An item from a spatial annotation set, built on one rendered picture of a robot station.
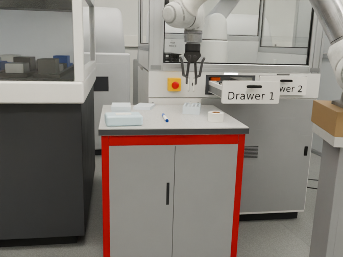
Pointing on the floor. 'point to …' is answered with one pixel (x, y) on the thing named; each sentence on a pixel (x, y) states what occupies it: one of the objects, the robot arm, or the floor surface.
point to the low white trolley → (172, 184)
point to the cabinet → (267, 152)
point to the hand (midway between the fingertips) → (191, 84)
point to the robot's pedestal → (328, 199)
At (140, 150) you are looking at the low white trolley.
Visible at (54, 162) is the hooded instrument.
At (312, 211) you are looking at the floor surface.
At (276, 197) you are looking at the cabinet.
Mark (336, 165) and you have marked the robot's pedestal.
